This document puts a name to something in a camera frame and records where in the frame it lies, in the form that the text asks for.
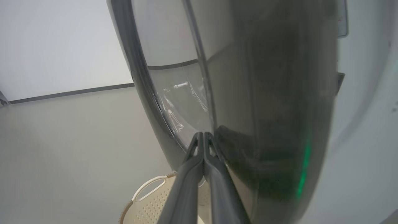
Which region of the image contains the dark glass washing machine door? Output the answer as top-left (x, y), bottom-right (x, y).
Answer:
top-left (107, 0), bottom-right (340, 224)

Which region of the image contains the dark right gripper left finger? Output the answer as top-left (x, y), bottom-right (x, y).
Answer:
top-left (157, 132), bottom-right (205, 224)

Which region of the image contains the white front-load washing machine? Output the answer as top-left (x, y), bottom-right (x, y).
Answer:
top-left (297, 0), bottom-right (398, 224)

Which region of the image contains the cream perforated laundry basket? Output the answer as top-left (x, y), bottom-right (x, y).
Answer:
top-left (119, 170), bottom-right (207, 224)

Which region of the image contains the grey warning label sticker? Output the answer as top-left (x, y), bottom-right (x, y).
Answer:
top-left (337, 0), bottom-right (349, 38)

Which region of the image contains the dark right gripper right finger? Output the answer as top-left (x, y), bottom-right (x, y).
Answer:
top-left (204, 132), bottom-right (251, 224)

